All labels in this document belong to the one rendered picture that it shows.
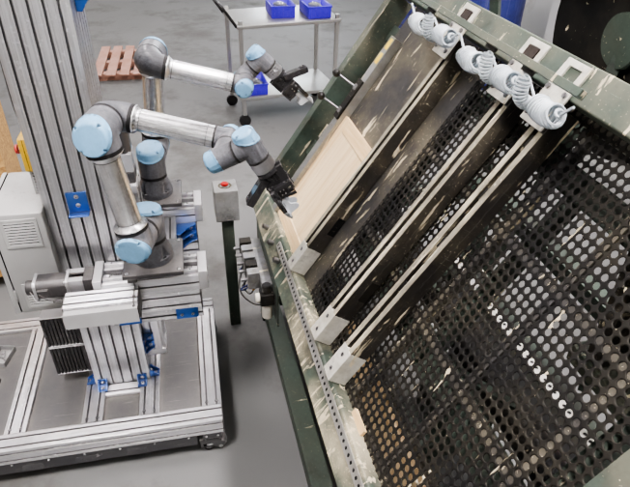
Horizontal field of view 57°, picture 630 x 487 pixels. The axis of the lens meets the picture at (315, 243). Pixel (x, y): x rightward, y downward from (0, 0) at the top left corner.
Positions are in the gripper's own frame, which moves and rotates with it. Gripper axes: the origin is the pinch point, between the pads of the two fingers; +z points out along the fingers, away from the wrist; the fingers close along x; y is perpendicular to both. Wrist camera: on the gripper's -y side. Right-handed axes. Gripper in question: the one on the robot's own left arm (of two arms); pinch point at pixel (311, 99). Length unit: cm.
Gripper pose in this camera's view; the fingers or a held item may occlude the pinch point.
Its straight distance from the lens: 268.2
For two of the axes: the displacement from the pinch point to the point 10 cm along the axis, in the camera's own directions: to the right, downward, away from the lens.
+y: -6.6, 7.3, 1.5
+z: 6.8, 5.0, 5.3
